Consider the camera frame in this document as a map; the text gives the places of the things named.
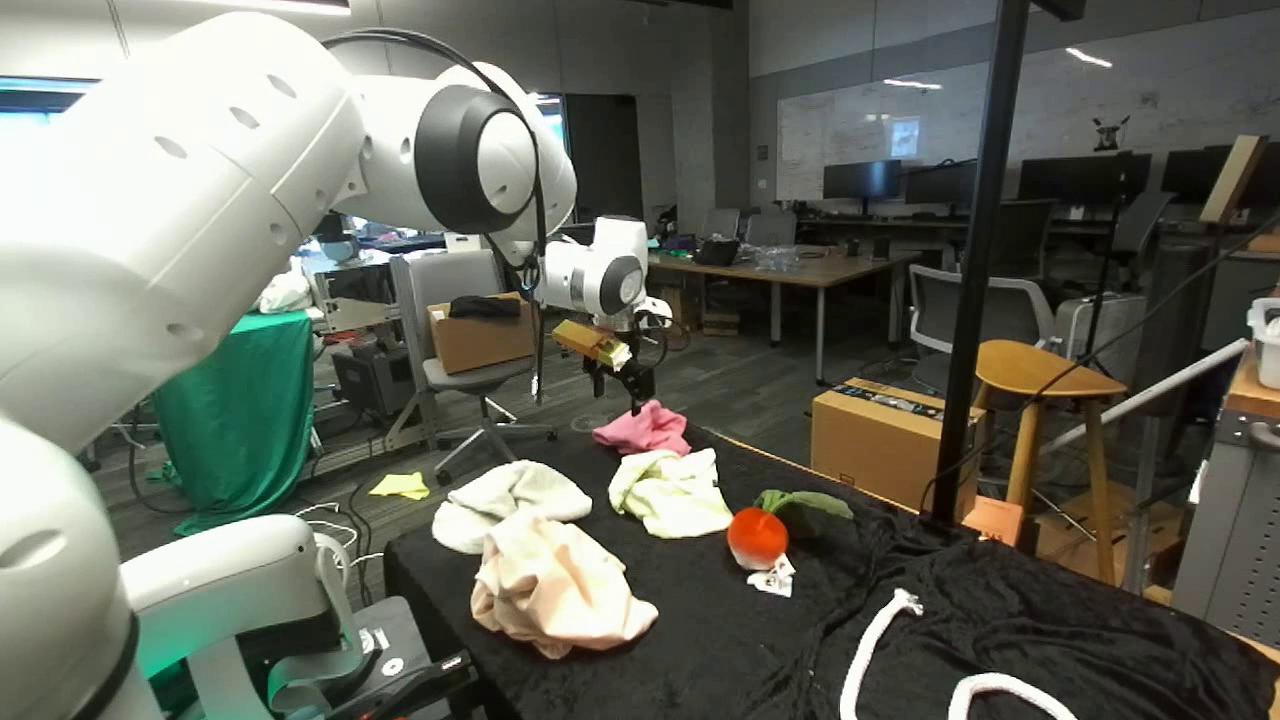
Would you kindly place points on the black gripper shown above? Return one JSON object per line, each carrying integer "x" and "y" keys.
{"x": 640, "y": 345}

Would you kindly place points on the pink t-shirt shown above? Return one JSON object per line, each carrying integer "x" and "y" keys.
{"x": 644, "y": 430}

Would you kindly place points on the pale green t-shirt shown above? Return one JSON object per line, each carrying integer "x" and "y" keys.
{"x": 673, "y": 496}

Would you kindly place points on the white towel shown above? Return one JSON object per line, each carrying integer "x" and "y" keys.
{"x": 514, "y": 490}

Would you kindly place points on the peach t-shirt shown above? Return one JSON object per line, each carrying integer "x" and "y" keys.
{"x": 560, "y": 595}

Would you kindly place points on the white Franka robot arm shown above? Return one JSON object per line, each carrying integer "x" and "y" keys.
{"x": 161, "y": 202}

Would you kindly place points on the red toy radish green leaves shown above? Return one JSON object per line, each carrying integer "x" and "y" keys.
{"x": 758, "y": 535}

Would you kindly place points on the grey workbench with wooden top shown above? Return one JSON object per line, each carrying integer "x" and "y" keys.
{"x": 1233, "y": 535}

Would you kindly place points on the plain cardboard box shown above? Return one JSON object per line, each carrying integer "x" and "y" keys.
{"x": 481, "y": 345}

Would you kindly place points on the wooden office desk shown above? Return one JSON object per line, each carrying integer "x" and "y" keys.
{"x": 785, "y": 268}

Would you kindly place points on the grey office chair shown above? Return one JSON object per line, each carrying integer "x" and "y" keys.
{"x": 445, "y": 394}

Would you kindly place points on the cardboard box with black tape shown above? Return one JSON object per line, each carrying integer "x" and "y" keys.
{"x": 866, "y": 443}

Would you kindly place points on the yellow cloth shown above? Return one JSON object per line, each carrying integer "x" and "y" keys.
{"x": 401, "y": 486}

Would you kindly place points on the black table cloth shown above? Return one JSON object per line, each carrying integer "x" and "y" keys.
{"x": 694, "y": 654}

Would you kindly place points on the black computer monitor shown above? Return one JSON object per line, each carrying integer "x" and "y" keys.
{"x": 866, "y": 182}
{"x": 1087, "y": 176}
{"x": 946, "y": 187}
{"x": 1193, "y": 175}

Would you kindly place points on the black vertical pole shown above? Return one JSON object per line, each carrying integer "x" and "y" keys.
{"x": 981, "y": 265}

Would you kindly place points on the white office chair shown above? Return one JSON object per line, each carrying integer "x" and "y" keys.
{"x": 1025, "y": 313}

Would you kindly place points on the green draped table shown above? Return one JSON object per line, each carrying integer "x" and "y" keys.
{"x": 240, "y": 415}

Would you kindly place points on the wooden stool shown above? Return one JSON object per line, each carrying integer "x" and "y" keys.
{"x": 1046, "y": 370}

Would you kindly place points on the silver metal pole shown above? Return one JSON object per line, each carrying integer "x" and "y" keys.
{"x": 1145, "y": 390}

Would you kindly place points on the leaning wooden panel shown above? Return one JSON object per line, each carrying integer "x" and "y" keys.
{"x": 1233, "y": 176}

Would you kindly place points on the tan wrist camera box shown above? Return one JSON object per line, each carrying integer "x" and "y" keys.
{"x": 588, "y": 345}

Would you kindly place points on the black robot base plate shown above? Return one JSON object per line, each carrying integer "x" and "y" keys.
{"x": 387, "y": 654}

